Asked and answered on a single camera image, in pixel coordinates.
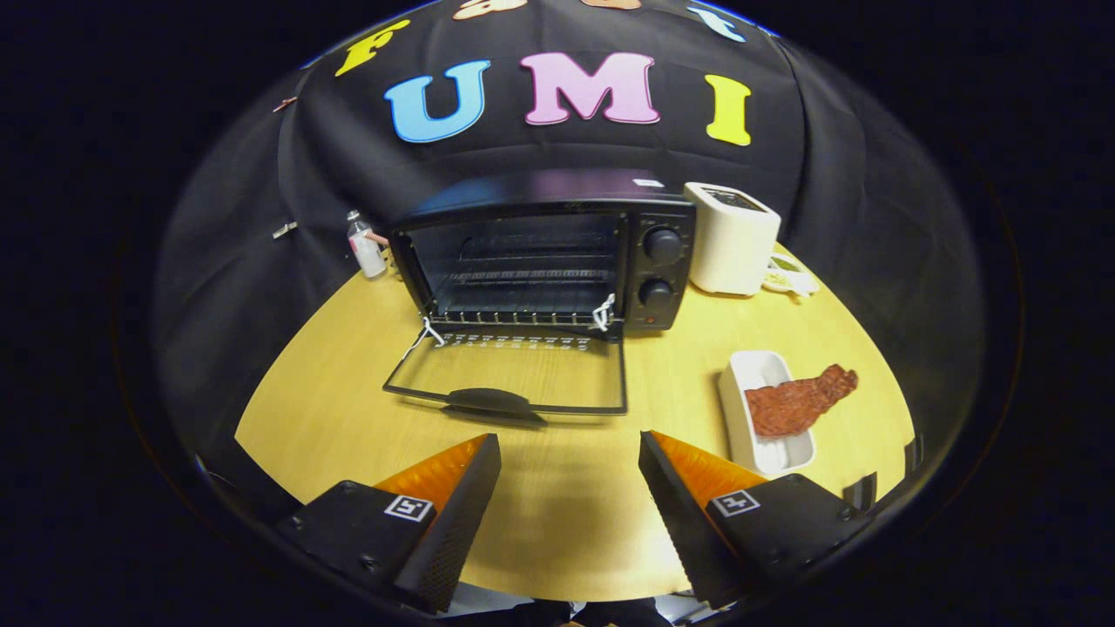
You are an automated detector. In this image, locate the black backdrop cloth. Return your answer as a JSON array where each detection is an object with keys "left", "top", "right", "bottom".
[{"left": 152, "top": 0, "right": 985, "bottom": 515}]

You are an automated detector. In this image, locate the small clear bottle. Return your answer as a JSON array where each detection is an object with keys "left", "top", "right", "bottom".
[{"left": 346, "top": 210, "right": 389, "bottom": 280}]

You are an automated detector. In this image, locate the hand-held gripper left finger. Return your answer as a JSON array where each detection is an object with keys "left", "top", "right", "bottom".
[{"left": 277, "top": 434, "right": 502, "bottom": 615}]

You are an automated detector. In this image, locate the white pop-up toaster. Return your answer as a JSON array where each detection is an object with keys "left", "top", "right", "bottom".
[{"left": 682, "top": 181, "right": 782, "bottom": 297}]

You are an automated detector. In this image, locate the white rectangular dish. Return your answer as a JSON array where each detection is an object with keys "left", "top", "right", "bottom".
[{"left": 719, "top": 350, "right": 817, "bottom": 478}]

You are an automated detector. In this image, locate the black toaster oven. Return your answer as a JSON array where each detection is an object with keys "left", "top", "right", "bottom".
[{"left": 382, "top": 168, "right": 698, "bottom": 428}]

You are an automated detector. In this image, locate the white plate with green food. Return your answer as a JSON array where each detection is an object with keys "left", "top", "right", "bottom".
[{"left": 762, "top": 253, "right": 821, "bottom": 299}]

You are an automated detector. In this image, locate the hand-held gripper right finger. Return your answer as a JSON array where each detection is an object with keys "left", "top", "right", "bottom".
[{"left": 639, "top": 430, "right": 875, "bottom": 610}]

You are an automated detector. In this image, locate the red-brown meat slice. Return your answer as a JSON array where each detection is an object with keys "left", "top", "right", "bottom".
[{"left": 745, "top": 364, "right": 860, "bottom": 438}]

